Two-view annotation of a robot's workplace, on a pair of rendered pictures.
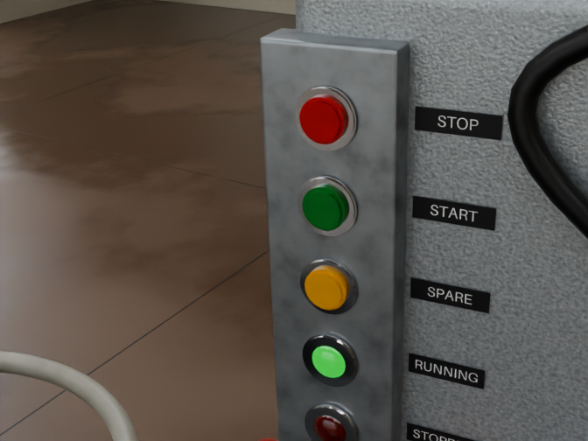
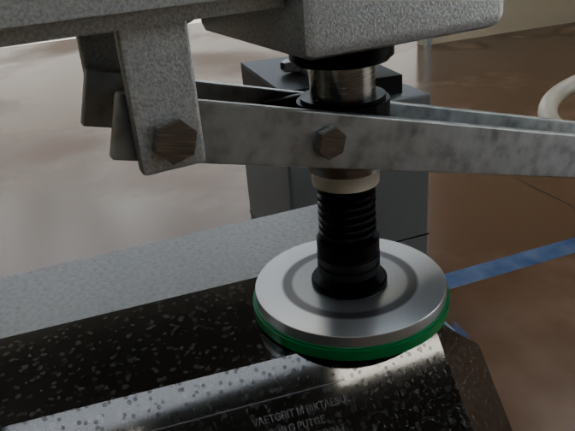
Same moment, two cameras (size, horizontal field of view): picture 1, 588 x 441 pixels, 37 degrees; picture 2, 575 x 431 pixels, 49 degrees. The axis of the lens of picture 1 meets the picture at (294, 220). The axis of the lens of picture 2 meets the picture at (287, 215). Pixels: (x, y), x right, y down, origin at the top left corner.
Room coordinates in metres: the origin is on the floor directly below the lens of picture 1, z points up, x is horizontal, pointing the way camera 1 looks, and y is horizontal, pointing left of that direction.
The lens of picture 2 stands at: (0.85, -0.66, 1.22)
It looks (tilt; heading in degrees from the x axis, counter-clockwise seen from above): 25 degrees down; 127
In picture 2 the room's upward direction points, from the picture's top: 5 degrees counter-clockwise
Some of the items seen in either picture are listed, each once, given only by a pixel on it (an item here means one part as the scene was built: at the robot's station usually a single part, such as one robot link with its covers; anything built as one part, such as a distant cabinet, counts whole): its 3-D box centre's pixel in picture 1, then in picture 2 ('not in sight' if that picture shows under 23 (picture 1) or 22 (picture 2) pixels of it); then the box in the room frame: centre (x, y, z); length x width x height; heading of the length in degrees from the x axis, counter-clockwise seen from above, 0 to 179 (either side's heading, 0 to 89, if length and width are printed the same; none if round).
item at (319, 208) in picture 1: (325, 206); not in sight; (0.45, -0.02, 1.42); 0.03 x 0.01 x 0.03; 63
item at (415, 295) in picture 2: not in sight; (349, 284); (0.53, -0.14, 0.84); 0.21 x 0.21 x 0.01
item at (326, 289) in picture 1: (327, 287); not in sight; (0.45, -0.02, 1.37); 0.03 x 0.01 x 0.03; 63
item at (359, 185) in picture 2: not in sight; (345, 164); (0.53, -0.14, 0.99); 0.07 x 0.07 x 0.04
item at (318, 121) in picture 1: (324, 119); not in sight; (0.45, -0.02, 1.47); 0.03 x 0.01 x 0.03; 63
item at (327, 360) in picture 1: (330, 360); not in sight; (0.45, -0.02, 1.32); 0.02 x 0.01 x 0.02; 63
